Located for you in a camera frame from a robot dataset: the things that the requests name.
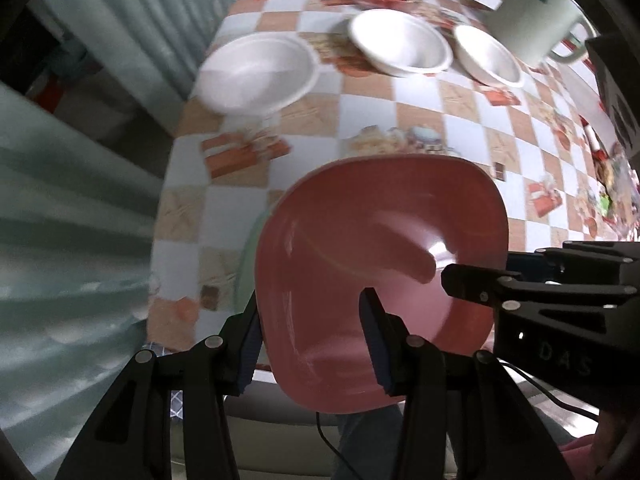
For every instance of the black object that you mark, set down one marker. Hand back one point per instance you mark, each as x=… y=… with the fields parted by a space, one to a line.
x=617 y=90

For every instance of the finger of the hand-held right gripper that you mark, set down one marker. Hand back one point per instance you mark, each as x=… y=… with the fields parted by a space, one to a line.
x=590 y=260
x=500 y=285

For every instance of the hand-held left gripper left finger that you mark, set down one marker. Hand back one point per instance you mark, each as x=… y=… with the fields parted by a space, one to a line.
x=248 y=355

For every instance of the light green plate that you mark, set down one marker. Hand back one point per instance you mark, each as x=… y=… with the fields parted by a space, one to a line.
x=246 y=260

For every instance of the white bowl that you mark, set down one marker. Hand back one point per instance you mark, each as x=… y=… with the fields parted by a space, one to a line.
x=400 y=40
x=487 y=57
x=260 y=75

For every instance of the colourful snack packets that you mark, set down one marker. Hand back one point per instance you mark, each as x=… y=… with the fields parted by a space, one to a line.
x=607 y=180

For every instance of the pale green curtain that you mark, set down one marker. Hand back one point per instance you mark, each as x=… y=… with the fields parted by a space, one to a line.
x=75 y=260

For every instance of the person's leg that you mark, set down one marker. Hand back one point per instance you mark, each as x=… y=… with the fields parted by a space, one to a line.
x=367 y=445

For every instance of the checkered printed tablecloth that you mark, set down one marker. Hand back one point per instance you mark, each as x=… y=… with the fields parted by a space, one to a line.
x=415 y=110

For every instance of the pink square plate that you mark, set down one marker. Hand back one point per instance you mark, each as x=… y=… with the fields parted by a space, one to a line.
x=350 y=220

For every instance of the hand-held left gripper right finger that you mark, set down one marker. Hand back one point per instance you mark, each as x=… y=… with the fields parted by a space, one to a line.
x=372 y=340

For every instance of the beige seat cushion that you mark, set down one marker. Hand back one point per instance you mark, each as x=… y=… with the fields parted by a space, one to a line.
x=280 y=435

